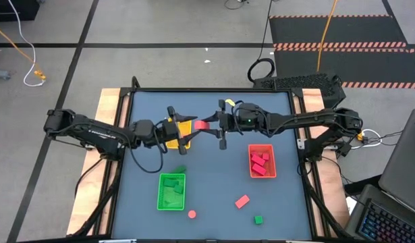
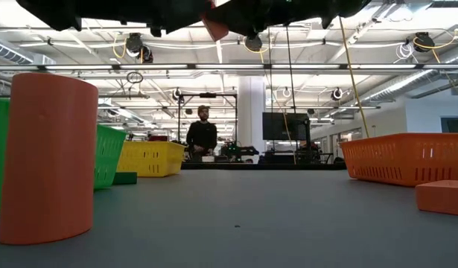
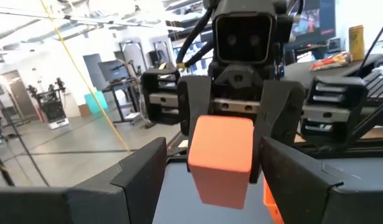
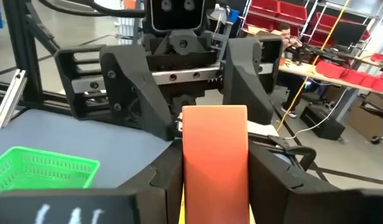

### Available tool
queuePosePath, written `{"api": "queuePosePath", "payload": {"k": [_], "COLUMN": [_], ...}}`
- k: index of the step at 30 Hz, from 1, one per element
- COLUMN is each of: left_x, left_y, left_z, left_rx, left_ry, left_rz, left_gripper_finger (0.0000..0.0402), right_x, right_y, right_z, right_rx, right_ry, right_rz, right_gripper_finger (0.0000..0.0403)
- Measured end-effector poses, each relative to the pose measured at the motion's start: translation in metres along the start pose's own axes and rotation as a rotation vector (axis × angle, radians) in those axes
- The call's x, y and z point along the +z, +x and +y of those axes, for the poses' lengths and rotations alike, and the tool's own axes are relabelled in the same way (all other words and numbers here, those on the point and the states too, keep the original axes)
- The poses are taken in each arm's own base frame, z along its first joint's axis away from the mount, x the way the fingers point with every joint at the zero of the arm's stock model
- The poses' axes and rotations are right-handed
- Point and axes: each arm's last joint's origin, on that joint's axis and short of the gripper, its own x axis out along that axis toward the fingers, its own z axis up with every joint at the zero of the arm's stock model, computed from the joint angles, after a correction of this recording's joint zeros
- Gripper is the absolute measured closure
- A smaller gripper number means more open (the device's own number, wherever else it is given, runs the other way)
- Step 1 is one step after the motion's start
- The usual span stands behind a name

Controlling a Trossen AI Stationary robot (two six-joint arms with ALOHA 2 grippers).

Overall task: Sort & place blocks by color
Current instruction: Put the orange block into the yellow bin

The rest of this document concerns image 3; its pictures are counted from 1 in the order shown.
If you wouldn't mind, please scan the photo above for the small black device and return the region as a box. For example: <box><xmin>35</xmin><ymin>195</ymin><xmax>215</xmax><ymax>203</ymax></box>
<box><xmin>327</xmin><ymin>37</ymin><xmax>342</xmax><ymax>54</ymax></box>

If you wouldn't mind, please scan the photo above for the yellow hanging cable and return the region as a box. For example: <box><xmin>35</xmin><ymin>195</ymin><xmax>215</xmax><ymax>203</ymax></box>
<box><xmin>39</xmin><ymin>0</ymin><xmax>132</xmax><ymax>154</ymax></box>

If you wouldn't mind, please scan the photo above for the background robot station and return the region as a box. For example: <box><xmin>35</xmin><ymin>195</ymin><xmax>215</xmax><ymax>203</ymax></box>
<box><xmin>26</xmin><ymin>77</ymin><xmax>70</xmax><ymax>130</ymax></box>

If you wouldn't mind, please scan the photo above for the black thin cable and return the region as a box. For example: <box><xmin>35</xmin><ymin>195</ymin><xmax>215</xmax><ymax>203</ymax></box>
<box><xmin>0</xmin><ymin>82</ymin><xmax>50</xmax><ymax>187</ymax></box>

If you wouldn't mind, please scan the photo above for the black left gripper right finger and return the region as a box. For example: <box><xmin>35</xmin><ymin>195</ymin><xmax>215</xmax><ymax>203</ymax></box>
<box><xmin>259</xmin><ymin>136</ymin><xmax>383</xmax><ymax>224</ymax></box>

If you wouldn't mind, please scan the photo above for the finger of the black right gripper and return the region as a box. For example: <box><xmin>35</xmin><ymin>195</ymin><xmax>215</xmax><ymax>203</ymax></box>
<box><xmin>177</xmin><ymin>75</ymin><xmax>213</xmax><ymax>137</ymax></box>
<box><xmin>250</xmin><ymin>80</ymin><xmax>306</xmax><ymax>184</ymax></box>

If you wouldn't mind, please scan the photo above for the black frame desk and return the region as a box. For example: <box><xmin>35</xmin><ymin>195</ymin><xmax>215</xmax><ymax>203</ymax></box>
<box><xmin>100</xmin><ymin>77</ymin><xmax>148</xmax><ymax>125</ymax></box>

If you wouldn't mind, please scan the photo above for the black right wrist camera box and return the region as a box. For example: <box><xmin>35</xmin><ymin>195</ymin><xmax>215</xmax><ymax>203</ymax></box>
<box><xmin>211</xmin><ymin>0</ymin><xmax>278</xmax><ymax>67</ymax></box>

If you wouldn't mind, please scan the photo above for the yellow box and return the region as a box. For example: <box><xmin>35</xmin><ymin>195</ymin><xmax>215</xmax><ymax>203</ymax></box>
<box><xmin>348</xmin><ymin>24</ymin><xmax>366</xmax><ymax>62</ymax></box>

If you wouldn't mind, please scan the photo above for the red yellow snack bag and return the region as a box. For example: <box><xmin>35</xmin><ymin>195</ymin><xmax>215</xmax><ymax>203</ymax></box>
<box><xmin>310</xmin><ymin>51</ymin><xmax>354</xmax><ymax>72</ymax></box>

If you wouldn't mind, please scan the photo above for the teal bin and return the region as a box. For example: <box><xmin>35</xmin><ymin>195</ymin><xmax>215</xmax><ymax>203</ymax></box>
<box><xmin>83</xmin><ymin>90</ymin><xmax>109</xmax><ymax>114</ymax></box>

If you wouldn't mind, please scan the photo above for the black thin rod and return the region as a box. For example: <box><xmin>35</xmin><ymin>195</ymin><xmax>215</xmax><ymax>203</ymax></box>
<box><xmin>355</xmin><ymin>14</ymin><xmax>383</xmax><ymax>76</ymax></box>

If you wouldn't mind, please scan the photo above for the grey partition panel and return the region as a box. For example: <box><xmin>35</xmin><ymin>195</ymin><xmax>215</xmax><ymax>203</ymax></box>
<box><xmin>83</xmin><ymin>53</ymin><xmax>100</xmax><ymax>91</ymax></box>

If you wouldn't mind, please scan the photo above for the dark computer monitor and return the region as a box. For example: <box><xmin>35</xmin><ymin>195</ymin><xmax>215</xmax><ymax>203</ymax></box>
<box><xmin>97</xmin><ymin>58</ymin><xmax>130</xmax><ymax>83</ymax></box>

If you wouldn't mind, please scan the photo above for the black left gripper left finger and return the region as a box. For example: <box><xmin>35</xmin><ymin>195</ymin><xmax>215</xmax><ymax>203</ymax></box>
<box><xmin>65</xmin><ymin>136</ymin><xmax>168</xmax><ymax>224</ymax></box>

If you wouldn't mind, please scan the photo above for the orange rectangular block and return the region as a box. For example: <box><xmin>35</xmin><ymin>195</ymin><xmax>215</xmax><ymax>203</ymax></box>
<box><xmin>187</xmin><ymin>114</ymin><xmax>255</xmax><ymax>210</ymax></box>

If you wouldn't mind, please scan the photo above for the large display screen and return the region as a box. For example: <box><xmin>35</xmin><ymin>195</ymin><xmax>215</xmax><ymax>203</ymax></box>
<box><xmin>287</xmin><ymin>0</ymin><xmax>337</xmax><ymax>47</ymax></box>

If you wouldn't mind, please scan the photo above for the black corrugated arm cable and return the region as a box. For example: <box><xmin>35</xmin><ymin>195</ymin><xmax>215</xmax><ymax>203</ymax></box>
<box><xmin>183</xmin><ymin>39</ymin><xmax>216</xmax><ymax>68</ymax></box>
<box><xmin>175</xmin><ymin>6</ymin><xmax>214</xmax><ymax>65</ymax></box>

